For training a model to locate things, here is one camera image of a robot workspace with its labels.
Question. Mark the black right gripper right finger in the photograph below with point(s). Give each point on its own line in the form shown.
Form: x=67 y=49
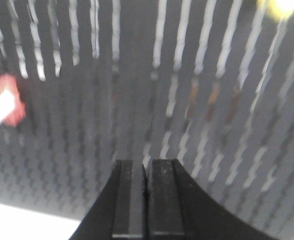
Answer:
x=179 y=209

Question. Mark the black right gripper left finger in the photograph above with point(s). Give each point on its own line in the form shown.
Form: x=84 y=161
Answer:
x=119 y=212

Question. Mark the white standing desk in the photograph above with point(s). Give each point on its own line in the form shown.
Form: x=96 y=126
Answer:
x=21 y=224

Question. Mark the black perforated pegboard panel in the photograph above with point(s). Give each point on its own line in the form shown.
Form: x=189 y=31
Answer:
x=207 y=82

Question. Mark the red white toggle switch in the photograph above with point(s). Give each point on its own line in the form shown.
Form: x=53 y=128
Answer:
x=12 y=108

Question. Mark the yellow rotary handle switch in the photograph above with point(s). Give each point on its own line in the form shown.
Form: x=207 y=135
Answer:
x=278 y=7

